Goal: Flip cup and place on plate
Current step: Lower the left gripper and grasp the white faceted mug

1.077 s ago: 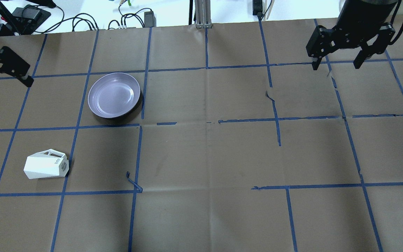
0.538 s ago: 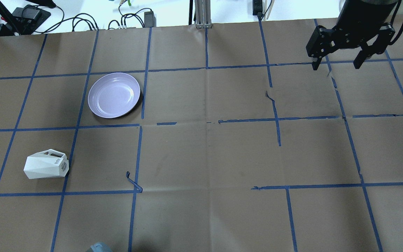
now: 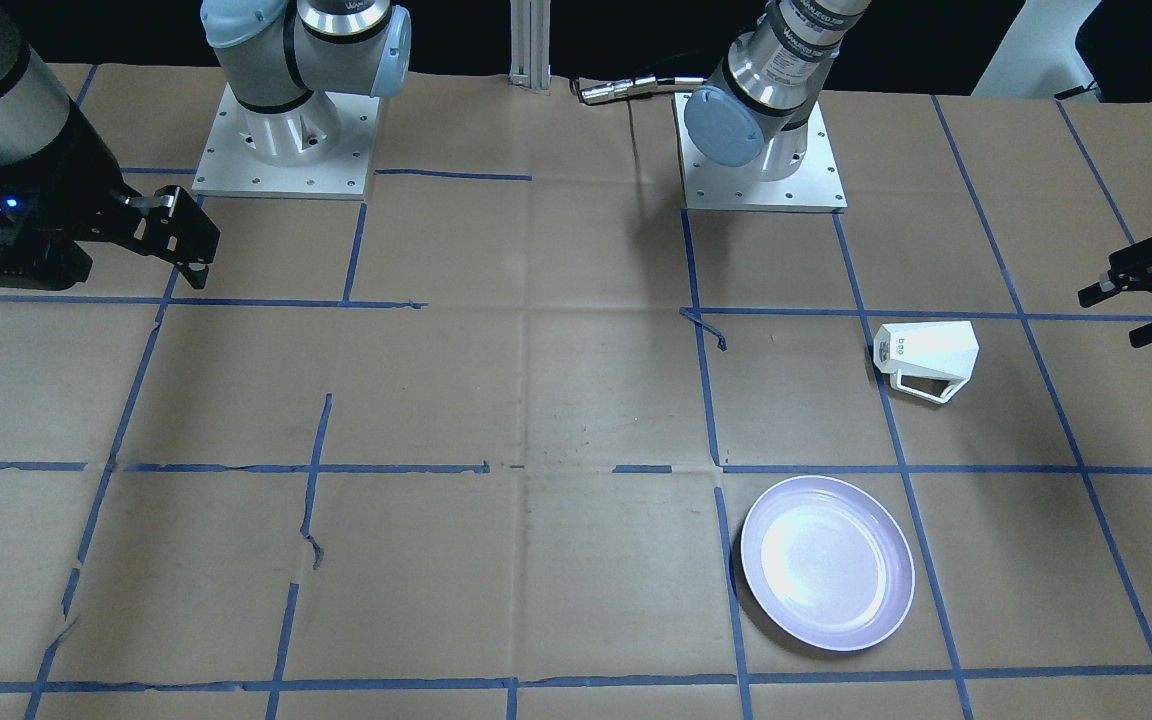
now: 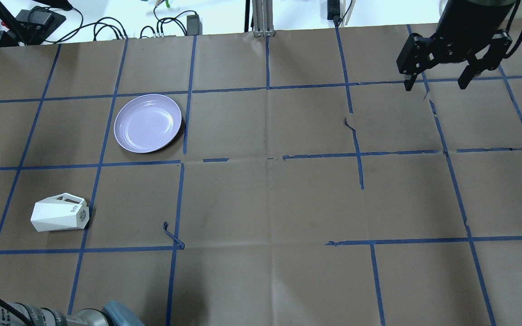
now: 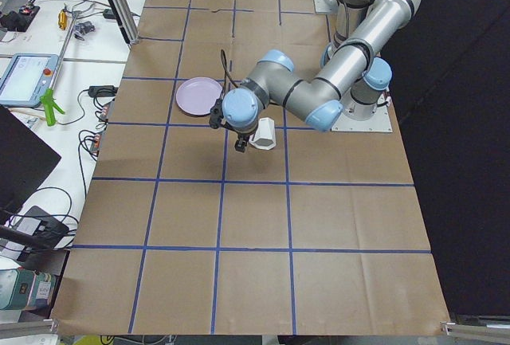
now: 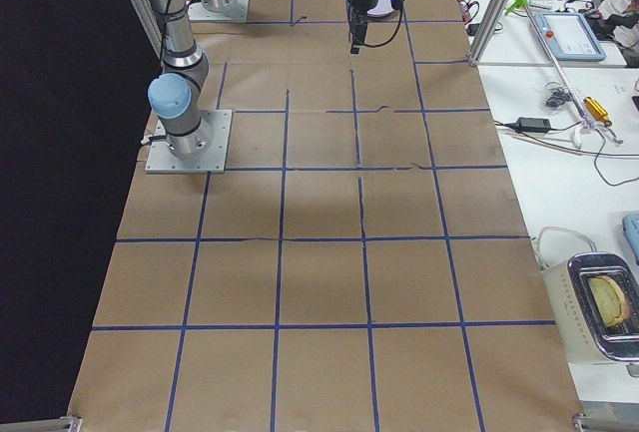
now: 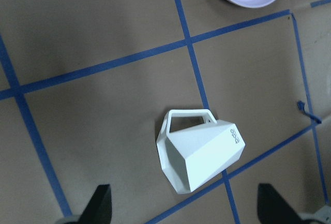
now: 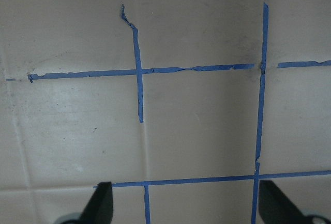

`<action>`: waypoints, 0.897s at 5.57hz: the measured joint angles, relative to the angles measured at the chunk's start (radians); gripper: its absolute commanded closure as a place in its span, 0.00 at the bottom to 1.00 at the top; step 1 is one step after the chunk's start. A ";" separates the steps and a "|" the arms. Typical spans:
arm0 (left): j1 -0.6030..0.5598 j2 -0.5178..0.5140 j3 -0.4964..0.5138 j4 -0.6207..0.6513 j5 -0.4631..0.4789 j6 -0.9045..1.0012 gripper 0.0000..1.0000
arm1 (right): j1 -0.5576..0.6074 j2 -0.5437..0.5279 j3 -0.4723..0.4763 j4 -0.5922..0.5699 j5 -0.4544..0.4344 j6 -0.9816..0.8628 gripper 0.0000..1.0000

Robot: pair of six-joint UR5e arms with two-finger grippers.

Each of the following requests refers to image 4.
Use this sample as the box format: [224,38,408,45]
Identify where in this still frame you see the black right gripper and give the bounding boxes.
[396,29,513,91]

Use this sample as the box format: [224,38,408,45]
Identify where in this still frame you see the white faceted cup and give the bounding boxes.
[30,192,90,232]

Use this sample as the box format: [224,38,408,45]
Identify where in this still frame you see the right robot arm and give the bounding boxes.
[397,0,522,91]

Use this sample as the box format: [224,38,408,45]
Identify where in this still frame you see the lavender plate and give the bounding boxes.
[113,94,183,154]

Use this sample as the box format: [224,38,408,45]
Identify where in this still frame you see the black device box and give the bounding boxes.
[15,6,66,45]

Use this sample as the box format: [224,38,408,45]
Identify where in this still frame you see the black power adapter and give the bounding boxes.
[186,14,202,36]

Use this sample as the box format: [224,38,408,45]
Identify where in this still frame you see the aluminium frame post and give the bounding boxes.
[251,0,275,38]

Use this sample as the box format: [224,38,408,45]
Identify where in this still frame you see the black cable bundle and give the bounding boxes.
[43,7,187,43]

